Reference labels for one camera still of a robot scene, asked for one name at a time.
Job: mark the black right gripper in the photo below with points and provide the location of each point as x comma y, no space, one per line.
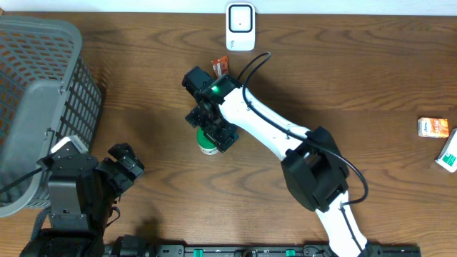
223,139

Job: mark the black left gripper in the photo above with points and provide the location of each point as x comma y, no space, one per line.
120,178

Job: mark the green lid white jar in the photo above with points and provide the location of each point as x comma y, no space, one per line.
205,145

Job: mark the orange snack bar wrapper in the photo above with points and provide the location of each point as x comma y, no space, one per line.
220,66

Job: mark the orange white small box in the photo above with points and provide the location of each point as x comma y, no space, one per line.
433,127

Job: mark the white green carton box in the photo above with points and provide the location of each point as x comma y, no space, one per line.
447,157

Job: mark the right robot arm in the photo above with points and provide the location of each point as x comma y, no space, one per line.
313,168

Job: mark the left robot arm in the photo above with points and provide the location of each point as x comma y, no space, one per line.
70,234

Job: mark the white barcode scanner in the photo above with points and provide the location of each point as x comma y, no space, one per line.
240,26

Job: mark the grey plastic basket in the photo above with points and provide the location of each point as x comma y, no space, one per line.
47,92

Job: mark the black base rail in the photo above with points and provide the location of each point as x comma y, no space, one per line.
134,246

